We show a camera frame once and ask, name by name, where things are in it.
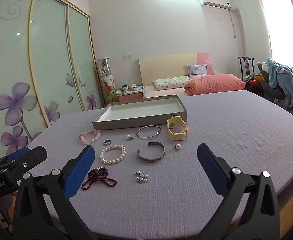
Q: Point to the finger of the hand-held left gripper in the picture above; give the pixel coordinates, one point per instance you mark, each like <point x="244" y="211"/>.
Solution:
<point x="31" y="156"/>
<point x="17" y="153"/>

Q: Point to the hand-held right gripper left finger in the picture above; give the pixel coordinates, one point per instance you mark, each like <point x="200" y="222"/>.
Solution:
<point x="79" y="173"/>

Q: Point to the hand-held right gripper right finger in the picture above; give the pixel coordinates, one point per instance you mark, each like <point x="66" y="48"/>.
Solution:
<point x="211" y="170"/>

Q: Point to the pearl earring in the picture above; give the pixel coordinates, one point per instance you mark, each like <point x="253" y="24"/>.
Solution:
<point x="128" y="137"/>
<point x="178" y="147"/>

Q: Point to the yellow wristwatch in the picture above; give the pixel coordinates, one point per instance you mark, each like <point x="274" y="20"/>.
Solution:
<point x="176" y="135"/>

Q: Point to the pearl cluster brooch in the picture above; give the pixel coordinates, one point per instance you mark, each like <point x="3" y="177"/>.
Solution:
<point x="141" y="178"/>

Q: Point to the grey cardboard tray box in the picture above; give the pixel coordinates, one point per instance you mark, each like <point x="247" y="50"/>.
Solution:
<point x="141" y="110"/>

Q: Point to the person's left hand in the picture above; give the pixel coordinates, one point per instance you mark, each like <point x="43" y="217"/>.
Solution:
<point x="11" y="212"/>

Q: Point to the purple tablecloth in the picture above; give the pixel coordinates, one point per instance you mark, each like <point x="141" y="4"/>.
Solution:
<point x="186" y="200"/>

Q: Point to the thin silver bangle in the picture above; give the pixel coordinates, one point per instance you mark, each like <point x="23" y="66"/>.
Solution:
<point x="139" y="135"/>

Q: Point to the salmon duvet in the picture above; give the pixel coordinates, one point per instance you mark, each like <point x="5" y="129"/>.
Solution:
<point x="214" y="83"/>

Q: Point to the pink nightstand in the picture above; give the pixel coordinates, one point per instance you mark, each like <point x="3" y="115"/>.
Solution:
<point x="130" y="96"/>

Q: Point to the pink bed mattress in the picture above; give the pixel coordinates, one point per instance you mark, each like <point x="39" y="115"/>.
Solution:
<point x="159" y="93"/>

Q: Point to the long floral pillow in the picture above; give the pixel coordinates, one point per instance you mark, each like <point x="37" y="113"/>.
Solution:
<point x="172" y="82"/>

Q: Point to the white mug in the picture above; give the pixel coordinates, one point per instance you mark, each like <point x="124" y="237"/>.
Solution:
<point x="125" y="88"/>

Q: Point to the plush toy display case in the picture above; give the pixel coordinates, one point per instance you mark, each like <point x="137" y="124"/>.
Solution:
<point x="106" y="77"/>

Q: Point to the colourful toys pile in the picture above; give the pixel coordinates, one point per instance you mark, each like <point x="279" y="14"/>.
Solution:
<point x="255" y="80"/>

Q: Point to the dark grey chair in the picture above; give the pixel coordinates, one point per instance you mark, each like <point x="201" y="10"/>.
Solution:
<point x="271" y="90"/>

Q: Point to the small blue patterned pillow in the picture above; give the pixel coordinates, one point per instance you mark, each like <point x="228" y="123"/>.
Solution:
<point x="197" y="69"/>

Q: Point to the floral sliding-door wardrobe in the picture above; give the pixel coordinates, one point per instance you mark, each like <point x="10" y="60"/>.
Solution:
<point x="49" y="55"/>

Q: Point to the dark wooden chair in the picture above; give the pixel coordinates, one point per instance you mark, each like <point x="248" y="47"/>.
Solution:
<point x="246" y="66"/>

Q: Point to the cream and pink headboard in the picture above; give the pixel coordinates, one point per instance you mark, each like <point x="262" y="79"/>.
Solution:
<point x="166" y="65"/>

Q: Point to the blue fleece garment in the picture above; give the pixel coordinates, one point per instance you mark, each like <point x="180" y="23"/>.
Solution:
<point x="285" y="80"/>

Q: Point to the air conditioner pipe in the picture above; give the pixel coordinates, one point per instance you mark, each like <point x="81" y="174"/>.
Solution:
<point x="234" y="22"/>

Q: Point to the white air conditioner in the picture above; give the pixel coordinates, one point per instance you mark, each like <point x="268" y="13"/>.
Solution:
<point x="215" y="1"/>

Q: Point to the wall light switch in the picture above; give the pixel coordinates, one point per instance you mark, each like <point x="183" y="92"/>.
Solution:
<point x="128" y="56"/>

